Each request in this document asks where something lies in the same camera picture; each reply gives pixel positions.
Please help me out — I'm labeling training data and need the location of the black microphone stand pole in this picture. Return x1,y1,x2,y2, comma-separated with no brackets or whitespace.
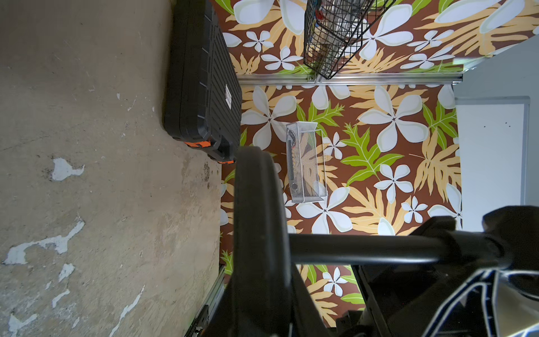
288,205,539,270

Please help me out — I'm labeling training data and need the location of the black wire basket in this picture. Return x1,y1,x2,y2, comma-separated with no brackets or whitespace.
303,0,395,80

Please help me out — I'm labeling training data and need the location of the black plastic tool case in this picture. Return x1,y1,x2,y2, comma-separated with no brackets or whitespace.
163,1,242,164

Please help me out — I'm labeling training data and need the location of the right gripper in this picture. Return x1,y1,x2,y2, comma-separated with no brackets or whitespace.
336,263,538,336

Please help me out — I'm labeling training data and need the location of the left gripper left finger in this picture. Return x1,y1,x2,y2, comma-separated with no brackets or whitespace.
202,290,236,337

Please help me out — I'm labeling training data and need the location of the screw bit box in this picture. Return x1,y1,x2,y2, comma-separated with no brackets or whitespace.
287,131,298,192

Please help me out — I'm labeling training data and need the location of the white mesh basket right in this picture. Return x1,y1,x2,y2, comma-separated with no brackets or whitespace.
286,122,328,204

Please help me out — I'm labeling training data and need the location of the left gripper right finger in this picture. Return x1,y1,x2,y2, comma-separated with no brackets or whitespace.
291,265,331,336

